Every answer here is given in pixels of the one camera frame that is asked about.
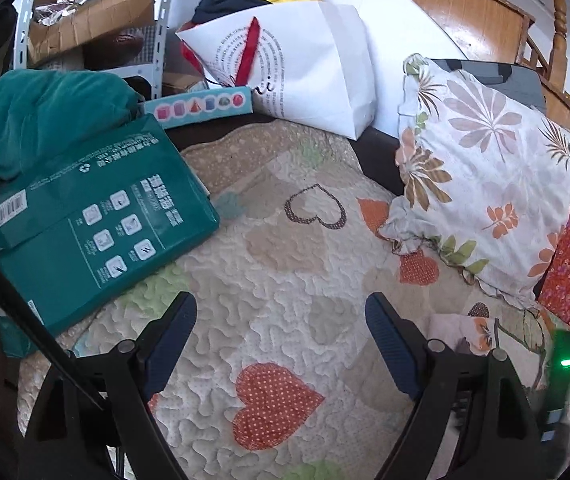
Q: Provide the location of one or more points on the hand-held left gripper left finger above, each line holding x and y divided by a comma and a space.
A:
172, 337

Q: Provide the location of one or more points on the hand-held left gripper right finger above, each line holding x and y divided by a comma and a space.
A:
389, 342

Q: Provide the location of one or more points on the small white floral garment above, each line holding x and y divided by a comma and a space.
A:
475, 332

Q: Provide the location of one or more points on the dark clothes in bag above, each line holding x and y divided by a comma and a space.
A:
225, 7

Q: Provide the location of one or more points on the heart patterned quilt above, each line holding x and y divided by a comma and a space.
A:
275, 280

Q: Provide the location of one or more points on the green cardboard box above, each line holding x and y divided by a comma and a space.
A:
100, 230

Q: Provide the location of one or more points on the leaf print pillow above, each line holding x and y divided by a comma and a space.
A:
485, 175

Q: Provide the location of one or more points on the light blue toy box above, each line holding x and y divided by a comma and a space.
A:
200, 105

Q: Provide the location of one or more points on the teal plush blanket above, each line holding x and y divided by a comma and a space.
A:
50, 115

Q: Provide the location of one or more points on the grey cushion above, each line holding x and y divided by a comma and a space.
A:
510, 80

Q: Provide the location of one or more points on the white perforated metal rack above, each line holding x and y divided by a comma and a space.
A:
157, 35

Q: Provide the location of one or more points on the brown cardboard box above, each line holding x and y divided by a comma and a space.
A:
90, 10

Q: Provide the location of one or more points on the silver foil wrap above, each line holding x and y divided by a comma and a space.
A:
62, 5

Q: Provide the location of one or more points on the wooden headboard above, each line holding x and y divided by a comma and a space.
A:
530, 15

